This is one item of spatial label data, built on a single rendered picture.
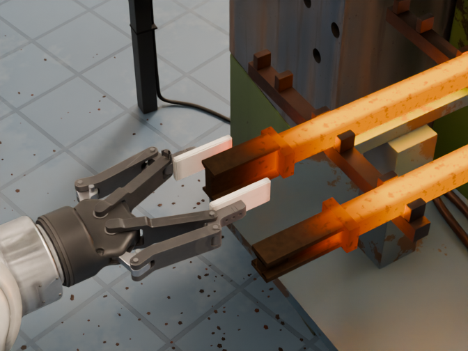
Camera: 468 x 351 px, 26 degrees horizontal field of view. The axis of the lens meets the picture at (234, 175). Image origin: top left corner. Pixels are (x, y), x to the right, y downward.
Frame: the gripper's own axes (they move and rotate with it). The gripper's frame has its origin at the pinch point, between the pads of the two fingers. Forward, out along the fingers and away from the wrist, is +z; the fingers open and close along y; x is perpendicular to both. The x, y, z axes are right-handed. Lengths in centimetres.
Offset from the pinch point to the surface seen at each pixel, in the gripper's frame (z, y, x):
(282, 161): 6.0, 1.7, 0.5
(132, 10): 42, -111, -63
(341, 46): 39, -31, -20
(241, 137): 42, -64, -65
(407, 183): 14.8, 11.5, 1.1
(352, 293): 16.1, 4.0, -26.1
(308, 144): 9.7, 1.2, 0.9
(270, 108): 41, -52, -48
